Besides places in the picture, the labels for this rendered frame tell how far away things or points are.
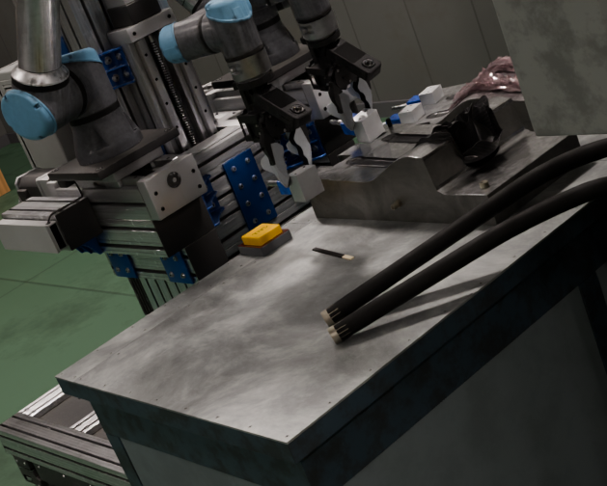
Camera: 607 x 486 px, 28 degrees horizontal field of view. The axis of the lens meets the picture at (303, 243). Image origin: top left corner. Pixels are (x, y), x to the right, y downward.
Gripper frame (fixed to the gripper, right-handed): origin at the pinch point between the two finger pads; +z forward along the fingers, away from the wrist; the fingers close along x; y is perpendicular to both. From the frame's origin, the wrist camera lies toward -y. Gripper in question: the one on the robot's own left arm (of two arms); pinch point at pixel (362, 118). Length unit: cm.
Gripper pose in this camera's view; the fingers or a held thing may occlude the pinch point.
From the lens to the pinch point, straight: 253.6
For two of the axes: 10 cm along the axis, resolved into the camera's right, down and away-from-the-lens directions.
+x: -6.5, 6.0, -4.7
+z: 3.6, 7.9, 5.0
